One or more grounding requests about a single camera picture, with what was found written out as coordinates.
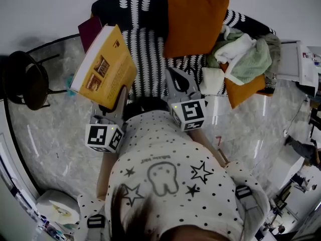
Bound large orange cushion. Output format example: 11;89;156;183
162;0;230;59

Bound yellow book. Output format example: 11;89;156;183
69;24;138;110

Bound person's left forearm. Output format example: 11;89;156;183
96;151;118;200

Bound small orange cushion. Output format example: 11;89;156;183
220;63;266;109

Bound white pillow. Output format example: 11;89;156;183
199;67;225;95

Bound grey knitted throw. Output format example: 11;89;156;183
263;33;282;90

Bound grey round pouf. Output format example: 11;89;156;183
36;189;81;225

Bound maroon book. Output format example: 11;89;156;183
77;16;103;54

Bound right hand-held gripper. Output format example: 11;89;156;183
164;68;208;132

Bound grey harness strap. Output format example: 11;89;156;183
87;214;105;235
235;184;259;210

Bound black chair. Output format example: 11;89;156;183
2;50;68;111

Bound white cabinet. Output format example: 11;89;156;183
277;40;321;97

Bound person's right forearm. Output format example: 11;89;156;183
188;129;229;168

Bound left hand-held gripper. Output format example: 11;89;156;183
84;85;128;153

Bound green and white blanket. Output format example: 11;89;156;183
205;25;273;86

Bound black white patterned book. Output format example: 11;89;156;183
90;0;276;101

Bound person's black trousers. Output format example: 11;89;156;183
124;96;171;122

